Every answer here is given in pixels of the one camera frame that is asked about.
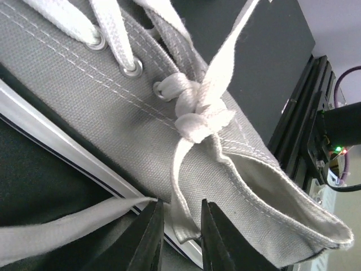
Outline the right small circuit board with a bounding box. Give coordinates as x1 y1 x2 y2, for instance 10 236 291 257
322 135 347 169

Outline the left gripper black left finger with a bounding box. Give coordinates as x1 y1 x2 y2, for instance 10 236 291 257
81 199 165 271

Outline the grey sneaker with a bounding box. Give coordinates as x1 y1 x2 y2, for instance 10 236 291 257
1 1 354 270

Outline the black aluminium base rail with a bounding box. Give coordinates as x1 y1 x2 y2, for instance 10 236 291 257
268 56 335 191

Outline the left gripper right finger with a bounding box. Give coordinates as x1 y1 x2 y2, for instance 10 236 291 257
201 199 278 271

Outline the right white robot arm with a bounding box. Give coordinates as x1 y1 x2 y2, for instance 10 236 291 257
316 102 360 150

